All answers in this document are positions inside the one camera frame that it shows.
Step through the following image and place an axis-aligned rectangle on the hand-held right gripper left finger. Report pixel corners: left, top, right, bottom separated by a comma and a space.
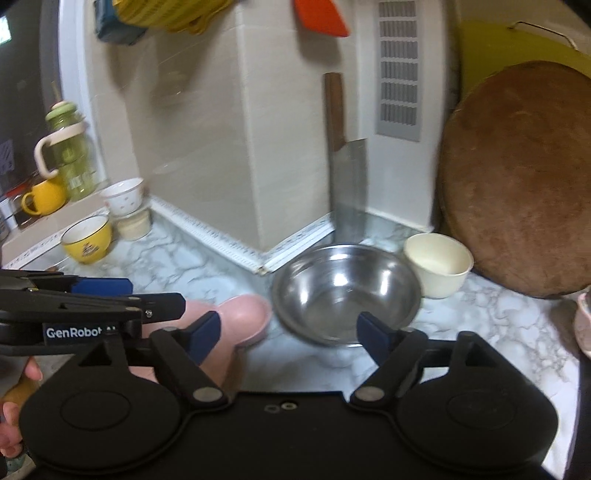
76, 311, 232, 409

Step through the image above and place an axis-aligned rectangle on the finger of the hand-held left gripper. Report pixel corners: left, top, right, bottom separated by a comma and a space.
28, 276, 136, 297
60, 292, 187, 325

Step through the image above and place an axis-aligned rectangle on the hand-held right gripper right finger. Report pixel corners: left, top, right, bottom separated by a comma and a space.
348, 311, 505, 409

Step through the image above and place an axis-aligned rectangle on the pink divided plate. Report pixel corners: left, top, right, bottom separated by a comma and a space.
129, 295, 273, 388

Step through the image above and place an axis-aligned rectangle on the stainless steel bowl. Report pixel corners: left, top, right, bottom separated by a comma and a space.
271, 246, 422, 348

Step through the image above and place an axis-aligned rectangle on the cream bowl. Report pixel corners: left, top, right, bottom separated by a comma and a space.
404, 233, 475, 299

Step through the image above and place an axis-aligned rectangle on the pink bowl with handles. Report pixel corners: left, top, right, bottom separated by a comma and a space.
575, 291, 591, 356

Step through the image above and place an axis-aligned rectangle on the person's left hand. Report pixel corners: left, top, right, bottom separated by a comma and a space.
0, 357, 43, 459

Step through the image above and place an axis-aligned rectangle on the yellow bowl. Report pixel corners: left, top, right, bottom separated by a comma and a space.
61, 215, 113, 265

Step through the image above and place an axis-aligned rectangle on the small cream container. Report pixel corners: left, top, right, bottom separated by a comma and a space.
115, 208, 153, 241

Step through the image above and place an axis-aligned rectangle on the patterned counter edge strip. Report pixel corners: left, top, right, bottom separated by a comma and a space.
0, 194, 335, 274

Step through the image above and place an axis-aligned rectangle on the white floral bowl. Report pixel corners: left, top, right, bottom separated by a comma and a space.
99, 178, 145, 217

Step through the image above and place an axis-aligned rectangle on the yellow mug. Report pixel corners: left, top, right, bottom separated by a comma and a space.
21, 179, 69, 217

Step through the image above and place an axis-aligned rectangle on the small glass jar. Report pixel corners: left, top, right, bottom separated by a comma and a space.
0, 195, 19, 232

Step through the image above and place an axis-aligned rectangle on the green water bottle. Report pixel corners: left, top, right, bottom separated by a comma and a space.
34, 99, 99, 201

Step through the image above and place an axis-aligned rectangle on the round wooden chopping board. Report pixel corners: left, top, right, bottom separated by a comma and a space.
436, 61, 591, 300

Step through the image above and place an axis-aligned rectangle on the blue cloth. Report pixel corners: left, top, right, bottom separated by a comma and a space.
95, 0, 148, 45

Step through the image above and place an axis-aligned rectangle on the grey vent grille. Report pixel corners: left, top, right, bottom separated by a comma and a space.
375, 0, 423, 142

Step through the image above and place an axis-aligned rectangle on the yellow plastic colander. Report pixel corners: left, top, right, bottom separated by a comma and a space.
113, 0, 234, 36

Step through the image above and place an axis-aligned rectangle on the yellow-green plastic cutting board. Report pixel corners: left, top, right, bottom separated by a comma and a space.
455, 19, 591, 108

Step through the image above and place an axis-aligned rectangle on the red silicone spatula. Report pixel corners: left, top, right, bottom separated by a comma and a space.
293, 0, 350, 38

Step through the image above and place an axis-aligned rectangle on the cleaver with wooden handle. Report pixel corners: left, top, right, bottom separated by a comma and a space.
323, 73, 369, 245

